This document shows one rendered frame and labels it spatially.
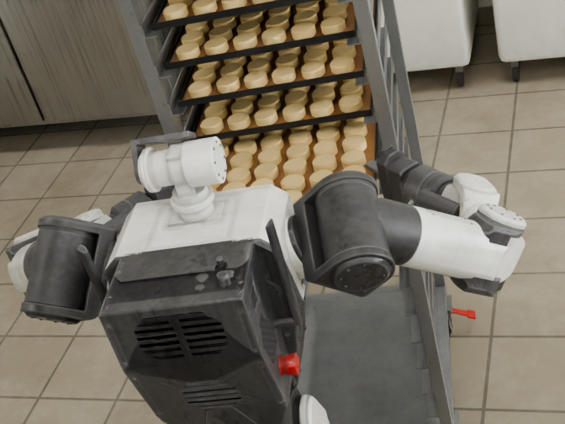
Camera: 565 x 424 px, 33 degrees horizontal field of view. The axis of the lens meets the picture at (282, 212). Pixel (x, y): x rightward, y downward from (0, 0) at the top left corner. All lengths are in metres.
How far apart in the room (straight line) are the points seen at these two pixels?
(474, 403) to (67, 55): 2.52
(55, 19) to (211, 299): 3.27
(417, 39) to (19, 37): 1.79
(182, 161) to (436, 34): 2.96
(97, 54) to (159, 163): 3.07
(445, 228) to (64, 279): 0.56
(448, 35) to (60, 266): 2.99
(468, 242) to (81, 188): 3.19
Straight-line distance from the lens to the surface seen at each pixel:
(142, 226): 1.39
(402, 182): 1.82
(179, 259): 1.29
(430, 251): 1.36
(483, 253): 1.42
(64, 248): 1.42
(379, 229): 1.29
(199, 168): 1.29
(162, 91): 1.98
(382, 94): 1.93
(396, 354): 2.82
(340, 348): 2.88
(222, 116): 2.11
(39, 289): 1.42
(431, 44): 4.21
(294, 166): 1.95
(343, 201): 1.30
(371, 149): 1.98
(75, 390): 3.34
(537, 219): 3.48
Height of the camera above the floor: 2.11
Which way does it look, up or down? 34 degrees down
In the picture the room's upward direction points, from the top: 16 degrees counter-clockwise
